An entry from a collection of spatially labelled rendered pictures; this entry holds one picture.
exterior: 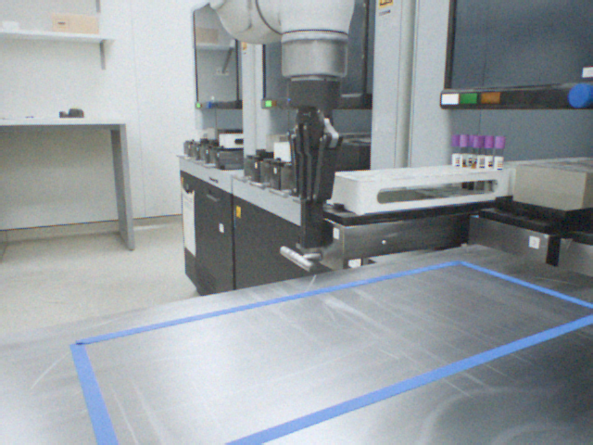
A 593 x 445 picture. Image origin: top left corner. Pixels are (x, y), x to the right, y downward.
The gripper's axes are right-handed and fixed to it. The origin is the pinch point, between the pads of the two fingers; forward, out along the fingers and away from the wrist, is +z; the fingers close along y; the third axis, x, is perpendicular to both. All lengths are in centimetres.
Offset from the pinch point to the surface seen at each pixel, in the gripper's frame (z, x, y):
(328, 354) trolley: -1.7, 19.3, -39.5
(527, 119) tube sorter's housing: -15, -52, 8
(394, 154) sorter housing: -7.6, -31.5, 23.1
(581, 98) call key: -18.0, -27.6, -20.3
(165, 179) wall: 38, -46, 350
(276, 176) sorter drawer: 2, -23, 65
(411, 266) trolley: -1.9, 4.0, -28.0
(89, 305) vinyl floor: 79, 24, 193
